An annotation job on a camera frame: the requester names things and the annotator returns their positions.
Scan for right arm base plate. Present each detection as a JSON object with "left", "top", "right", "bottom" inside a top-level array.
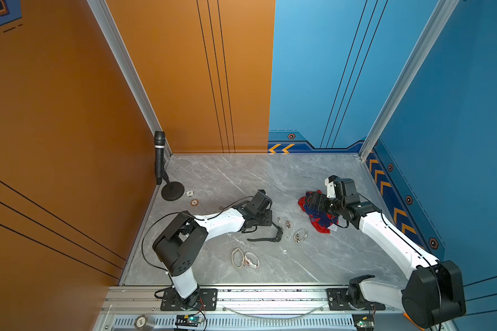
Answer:
[{"left": 326, "top": 288, "right": 387, "bottom": 311}]

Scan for black microphone on stand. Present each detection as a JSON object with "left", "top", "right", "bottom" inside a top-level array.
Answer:
[{"left": 154, "top": 130, "right": 184, "bottom": 201}]

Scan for green circuit board left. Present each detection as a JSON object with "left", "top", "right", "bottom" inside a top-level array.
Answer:
[{"left": 174, "top": 314, "right": 205, "bottom": 330}]

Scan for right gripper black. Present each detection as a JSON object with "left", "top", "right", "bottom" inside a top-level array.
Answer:
[{"left": 304, "top": 191, "right": 345, "bottom": 217}]

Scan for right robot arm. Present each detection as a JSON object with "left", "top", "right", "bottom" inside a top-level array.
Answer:
[{"left": 305, "top": 192, "right": 466, "bottom": 328}]

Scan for beige band watch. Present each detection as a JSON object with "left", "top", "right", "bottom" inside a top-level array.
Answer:
[{"left": 231, "top": 248, "right": 245, "bottom": 269}]

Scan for green circuit board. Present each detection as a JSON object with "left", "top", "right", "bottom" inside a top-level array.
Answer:
[
  {"left": 352, "top": 314, "right": 375, "bottom": 331},
  {"left": 174, "top": 314, "right": 205, "bottom": 330}
]

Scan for silver tape roll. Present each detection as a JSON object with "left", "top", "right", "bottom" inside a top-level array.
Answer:
[{"left": 134, "top": 314, "right": 156, "bottom": 331}]

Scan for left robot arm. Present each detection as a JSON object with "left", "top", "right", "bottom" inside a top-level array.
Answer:
[{"left": 152, "top": 190, "right": 275, "bottom": 307}]

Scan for pink white watch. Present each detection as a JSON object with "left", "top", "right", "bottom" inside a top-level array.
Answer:
[{"left": 243, "top": 252, "right": 260, "bottom": 269}]

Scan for green circuit board right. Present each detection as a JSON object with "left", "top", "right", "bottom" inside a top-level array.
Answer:
[{"left": 352, "top": 314, "right": 375, "bottom": 331}]

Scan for red and blue cloth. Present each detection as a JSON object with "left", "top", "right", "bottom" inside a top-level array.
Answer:
[{"left": 298, "top": 191, "right": 339, "bottom": 234}]

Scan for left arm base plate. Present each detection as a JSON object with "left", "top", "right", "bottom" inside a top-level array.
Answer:
[{"left": 160, "top": 288, "right": 218, "bottom": 312}]

